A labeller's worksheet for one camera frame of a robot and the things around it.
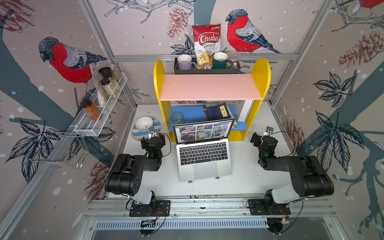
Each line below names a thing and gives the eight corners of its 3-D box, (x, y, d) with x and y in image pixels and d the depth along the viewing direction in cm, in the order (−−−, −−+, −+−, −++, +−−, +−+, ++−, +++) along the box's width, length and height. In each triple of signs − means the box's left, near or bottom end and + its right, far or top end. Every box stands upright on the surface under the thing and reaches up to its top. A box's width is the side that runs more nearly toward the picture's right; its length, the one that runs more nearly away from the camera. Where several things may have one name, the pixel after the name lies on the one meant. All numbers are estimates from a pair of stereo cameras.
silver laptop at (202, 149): (180, 182, 83) (173, 158, 58) (179, 153, 94) (172, 124, 70) (231, 175, 85) (245, 150, 61) (224, 148, 96) (233, 118, 72)
